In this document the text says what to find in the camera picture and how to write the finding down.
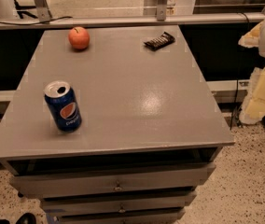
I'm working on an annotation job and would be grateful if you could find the grey metal rail frame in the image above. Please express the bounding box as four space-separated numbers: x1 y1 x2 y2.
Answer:
0 0 265 30

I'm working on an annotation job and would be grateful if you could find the black snack bar wrapper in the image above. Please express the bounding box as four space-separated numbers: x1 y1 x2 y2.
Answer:
145 32 175 51

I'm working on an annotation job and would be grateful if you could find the middle grey drawer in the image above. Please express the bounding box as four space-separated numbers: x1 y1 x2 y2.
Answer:
42 189 196 217

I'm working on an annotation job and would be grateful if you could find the black cable on rail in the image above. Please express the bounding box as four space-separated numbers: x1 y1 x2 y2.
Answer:
0 15 74 26

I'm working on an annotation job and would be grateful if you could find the top grey drawer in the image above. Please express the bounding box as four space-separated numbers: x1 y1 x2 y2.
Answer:
10 162 216 198

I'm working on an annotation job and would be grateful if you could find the grey drawer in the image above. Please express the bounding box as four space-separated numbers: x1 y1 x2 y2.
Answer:
42 189 196 217
10 162 216 198
59 208 185 224

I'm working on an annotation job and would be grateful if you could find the blue pepsi can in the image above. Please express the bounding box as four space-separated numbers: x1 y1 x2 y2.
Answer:
44 80 82 133

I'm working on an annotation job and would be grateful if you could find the black object on floor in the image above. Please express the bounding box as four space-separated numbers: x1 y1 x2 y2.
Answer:
16 213 36 224

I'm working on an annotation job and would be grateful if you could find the bottom grey drawer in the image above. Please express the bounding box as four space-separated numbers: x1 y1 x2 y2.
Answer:
59 208 185 224

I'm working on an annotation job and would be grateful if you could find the red apple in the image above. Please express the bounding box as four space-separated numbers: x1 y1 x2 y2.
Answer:
68 27 90 49

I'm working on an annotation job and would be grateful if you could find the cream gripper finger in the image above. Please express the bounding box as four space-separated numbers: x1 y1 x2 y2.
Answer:
239 67 265 125
238 21 262 49

